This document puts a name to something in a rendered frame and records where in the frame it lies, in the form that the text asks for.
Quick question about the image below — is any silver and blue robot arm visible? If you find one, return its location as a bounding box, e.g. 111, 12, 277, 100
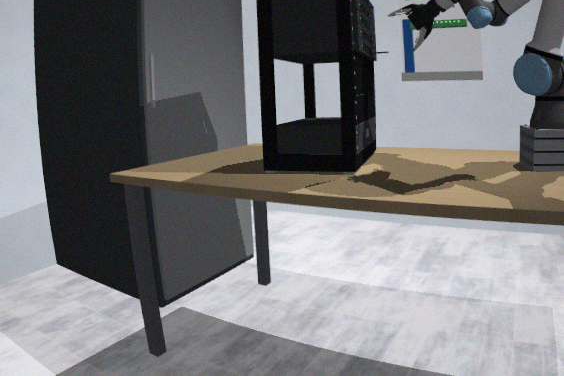
435, 0, 564, 129

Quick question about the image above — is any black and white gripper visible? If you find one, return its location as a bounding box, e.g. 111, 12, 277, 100
388, 0, 447, 51

